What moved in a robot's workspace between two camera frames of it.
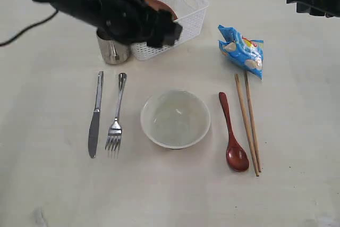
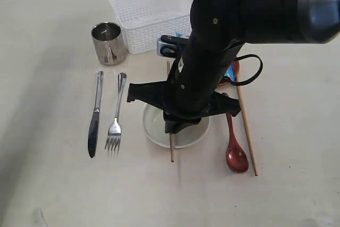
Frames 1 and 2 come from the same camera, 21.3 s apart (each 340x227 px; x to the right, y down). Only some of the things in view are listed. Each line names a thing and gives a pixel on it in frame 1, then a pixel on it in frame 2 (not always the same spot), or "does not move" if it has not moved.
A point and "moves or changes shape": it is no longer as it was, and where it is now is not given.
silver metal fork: x=114 y=139 does not move
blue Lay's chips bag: x=246 y=54 moves or changes shape
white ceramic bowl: x=176 y=119 does not move
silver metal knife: x=92 y=142 does not move
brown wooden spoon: x=237 y=157 does not move
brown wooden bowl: x=157 y=4 → x=236 y=65
